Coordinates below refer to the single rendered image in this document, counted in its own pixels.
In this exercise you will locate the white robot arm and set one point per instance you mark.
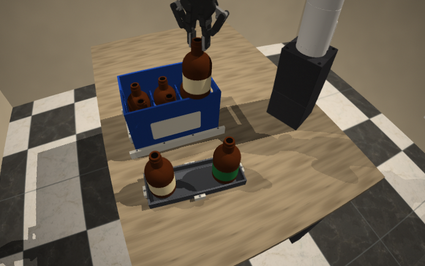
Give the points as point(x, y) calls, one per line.
point(318, 26)

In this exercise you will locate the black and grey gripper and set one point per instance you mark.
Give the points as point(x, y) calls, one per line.
point(201, 10)

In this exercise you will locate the blue plastic crate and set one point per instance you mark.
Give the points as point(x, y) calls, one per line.
point(172, 120)

